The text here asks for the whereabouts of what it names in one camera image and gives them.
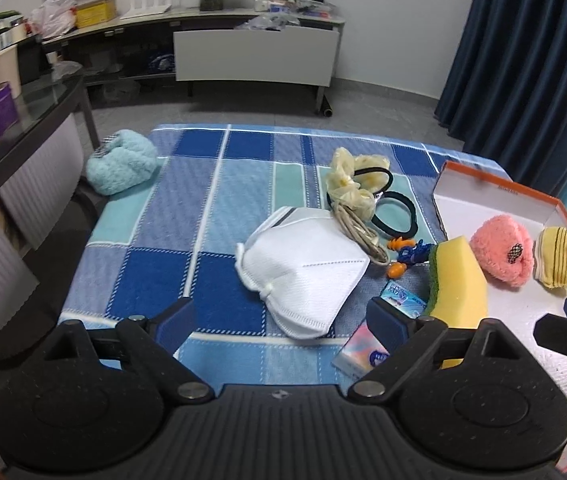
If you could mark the dark blue curtain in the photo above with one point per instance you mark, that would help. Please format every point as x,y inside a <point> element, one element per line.
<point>513,60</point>

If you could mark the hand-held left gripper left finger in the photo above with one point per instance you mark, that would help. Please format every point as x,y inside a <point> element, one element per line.
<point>176,327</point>

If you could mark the white tv stand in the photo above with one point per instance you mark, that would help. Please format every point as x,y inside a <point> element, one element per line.
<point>253,55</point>

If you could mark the pink fluffy scrunchie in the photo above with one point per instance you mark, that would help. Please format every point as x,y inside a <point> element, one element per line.
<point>501,250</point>

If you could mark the pale yellow scrunchie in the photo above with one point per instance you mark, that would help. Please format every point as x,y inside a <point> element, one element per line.
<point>343,180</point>

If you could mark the yellow box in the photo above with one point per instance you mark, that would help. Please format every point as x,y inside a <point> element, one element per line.
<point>94,12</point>

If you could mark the blue cloth on shelf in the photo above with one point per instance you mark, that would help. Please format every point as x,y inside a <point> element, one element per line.
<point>161,61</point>

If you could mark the yellow striped scrunchie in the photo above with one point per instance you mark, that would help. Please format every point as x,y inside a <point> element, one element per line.
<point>558,257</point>

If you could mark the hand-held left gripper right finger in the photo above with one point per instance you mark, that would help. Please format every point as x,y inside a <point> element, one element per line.
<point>386,327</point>

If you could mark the white face mask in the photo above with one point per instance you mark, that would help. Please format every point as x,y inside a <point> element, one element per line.
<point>303,270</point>

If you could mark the white plastic bag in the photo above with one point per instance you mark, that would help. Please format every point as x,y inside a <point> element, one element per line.
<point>53,15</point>

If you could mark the white orange box lid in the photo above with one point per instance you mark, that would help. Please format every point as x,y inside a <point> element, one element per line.
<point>513,310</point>

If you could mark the teal fluffy scrunchie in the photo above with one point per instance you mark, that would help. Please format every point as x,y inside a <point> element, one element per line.
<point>123,165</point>

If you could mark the blue plaid blanket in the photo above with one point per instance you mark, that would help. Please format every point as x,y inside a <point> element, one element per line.
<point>188,210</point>

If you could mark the yellow sponge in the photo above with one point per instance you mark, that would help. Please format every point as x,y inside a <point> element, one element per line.
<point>458,285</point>

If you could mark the black glass table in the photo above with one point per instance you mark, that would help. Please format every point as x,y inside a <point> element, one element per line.
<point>48,105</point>

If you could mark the pink white tissue packet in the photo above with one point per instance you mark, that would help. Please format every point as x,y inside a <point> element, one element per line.
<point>358,350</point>

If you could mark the pile of small packets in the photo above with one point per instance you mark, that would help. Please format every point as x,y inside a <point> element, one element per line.
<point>293,7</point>

